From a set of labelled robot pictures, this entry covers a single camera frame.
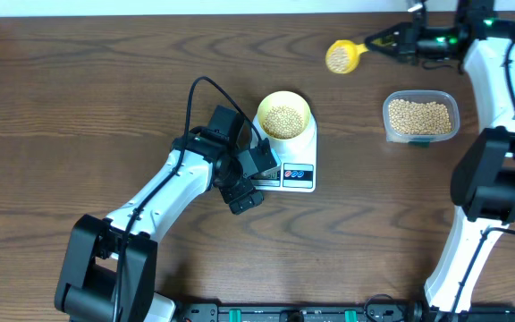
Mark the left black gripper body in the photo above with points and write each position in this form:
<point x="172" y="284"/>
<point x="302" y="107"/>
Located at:
<point x="235" y="190"/>

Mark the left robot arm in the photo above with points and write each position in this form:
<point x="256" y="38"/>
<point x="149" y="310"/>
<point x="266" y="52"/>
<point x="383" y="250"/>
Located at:
<point x="109" y="268"/>

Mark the soybeans in bowl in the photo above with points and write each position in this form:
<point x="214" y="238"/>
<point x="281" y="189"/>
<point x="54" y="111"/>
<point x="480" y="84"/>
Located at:
<point x="283" y="122"/>

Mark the yellow measuring scoop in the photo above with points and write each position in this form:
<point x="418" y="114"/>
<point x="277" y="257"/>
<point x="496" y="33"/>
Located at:
<point x="343" y="56"/>

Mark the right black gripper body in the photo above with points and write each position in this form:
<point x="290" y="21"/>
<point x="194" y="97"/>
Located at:
<point x="407" y="51"/>

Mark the clear plastic container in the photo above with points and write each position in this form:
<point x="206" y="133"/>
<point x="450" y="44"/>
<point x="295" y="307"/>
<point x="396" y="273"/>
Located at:
<point x="421" y="96"/>

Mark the yellow-green bowl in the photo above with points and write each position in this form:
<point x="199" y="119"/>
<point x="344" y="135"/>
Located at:
<point x="284" y="98"/>

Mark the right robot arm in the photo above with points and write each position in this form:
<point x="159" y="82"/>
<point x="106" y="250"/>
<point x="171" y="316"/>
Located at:
<point x="483" y="183"/>

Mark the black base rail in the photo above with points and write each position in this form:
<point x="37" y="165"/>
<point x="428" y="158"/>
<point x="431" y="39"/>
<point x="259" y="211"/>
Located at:
<point x="380" y="311"/>

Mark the white digital kitchen scale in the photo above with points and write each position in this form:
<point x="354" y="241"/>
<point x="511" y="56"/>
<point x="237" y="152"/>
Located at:
<point x="298" y="157"/>

